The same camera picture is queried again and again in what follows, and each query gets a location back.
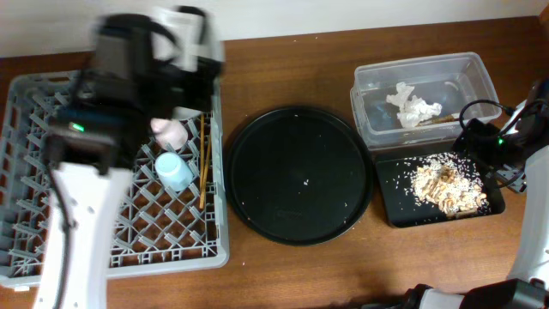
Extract grey plate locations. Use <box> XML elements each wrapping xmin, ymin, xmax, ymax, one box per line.
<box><xmin>152</xmin><ymin>6</ymin><xmax>226</xmax><ymax>121</ymax></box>

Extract pink cup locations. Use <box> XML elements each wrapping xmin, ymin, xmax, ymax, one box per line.
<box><xmin>150</xmin><ymin>118</ymin><xmax>188</xmax><ymax>150</ymax></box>

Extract gold foil wrapper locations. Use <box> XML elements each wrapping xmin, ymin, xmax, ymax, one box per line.
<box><xmin>419</xmin><ymin>113</ymin><xmax>459</xmax><ymax>126</ymax></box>

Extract food scraps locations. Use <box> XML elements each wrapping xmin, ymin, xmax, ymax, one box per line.
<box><xmin>389</xmin><ymin>152</ymin><xmax>489</xmax><ymax>218</ymax></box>

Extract white napkin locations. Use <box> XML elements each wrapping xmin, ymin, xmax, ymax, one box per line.
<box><xmin>386</xmin><ymin>82</ymin><xmax>442</xmax><ymax>129</ymax></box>

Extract blue cup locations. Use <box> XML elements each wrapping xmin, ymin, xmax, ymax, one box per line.
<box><xmin>154</xmin><ymin>152</ymin><xmax>194</xmax><ymax>192</ymax></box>

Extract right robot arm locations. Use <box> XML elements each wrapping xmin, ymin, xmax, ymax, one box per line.
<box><xmin>396</xmin><ymin>80</ymin><xmax>548</xmax><ymax>309</ymax></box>

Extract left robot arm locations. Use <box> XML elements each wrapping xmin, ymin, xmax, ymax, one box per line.
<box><xmin>34</xmin><ymin>6</ymin><xmax>223</xmax><ymax>308</ymax></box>

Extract grey dishwasher rack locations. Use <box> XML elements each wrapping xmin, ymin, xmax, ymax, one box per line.
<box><xmin>1</xmin><ymin>71</ymin><xmax>229</xmax><ymax>289</ymax></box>

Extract clear plastic bin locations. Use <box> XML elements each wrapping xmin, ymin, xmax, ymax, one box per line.
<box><xmin>350</xmin><ymin>52</ymin><xmax>498</xmax><ymax>151</ymax></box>

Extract black rectangular tray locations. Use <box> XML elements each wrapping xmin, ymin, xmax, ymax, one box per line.
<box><xmin>375</xmin><ymin>143</ymin><xmax>505</xmax><ymax>228</ymax></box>

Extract round black tray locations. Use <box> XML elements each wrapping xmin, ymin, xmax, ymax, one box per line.
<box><xmin>224</xmin><ymin>106</ymin><xmax>375</xmax><ymax>246</ymax></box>

